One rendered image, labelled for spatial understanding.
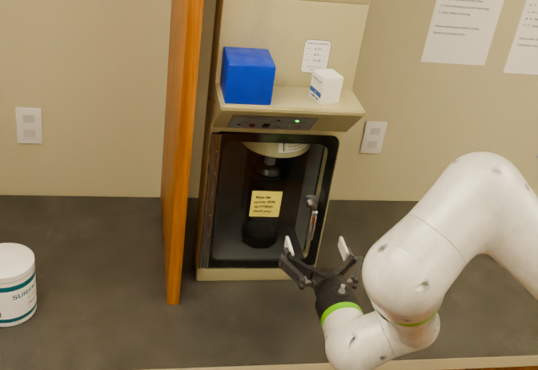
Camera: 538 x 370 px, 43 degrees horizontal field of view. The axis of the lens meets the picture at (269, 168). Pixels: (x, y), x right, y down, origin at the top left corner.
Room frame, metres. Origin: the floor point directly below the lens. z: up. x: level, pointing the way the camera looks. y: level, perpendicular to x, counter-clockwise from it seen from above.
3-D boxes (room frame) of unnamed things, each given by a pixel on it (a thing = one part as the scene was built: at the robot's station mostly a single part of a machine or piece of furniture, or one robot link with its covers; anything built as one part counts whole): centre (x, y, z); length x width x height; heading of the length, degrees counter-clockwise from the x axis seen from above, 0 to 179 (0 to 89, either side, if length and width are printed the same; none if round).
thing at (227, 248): (1.45, -0.01, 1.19); 0.30 x 0.01 x 0.40; 104
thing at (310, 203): (1.44, -0.12, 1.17); 0.05 x 0.03 x 0.10; 14
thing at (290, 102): (1.40, -0.02, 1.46); 0.32 x 0.11 x 0.10; 104
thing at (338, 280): (1.22, -0.17, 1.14); 0.09 x 0.08 x 0.07; 14
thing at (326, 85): (1.42, -0.10, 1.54); 0.05 x 0.05 x 0.06; 30
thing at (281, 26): (1.57, 0.02, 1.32); 0.32 x 0.25 x 0.77; 104
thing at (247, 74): (1.37, 0.08, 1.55); 0.10 x 0.10 x 0.09; 14
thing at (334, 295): (1.15, -0.19, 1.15); 0.09 x 0.06 x 0.12; 104
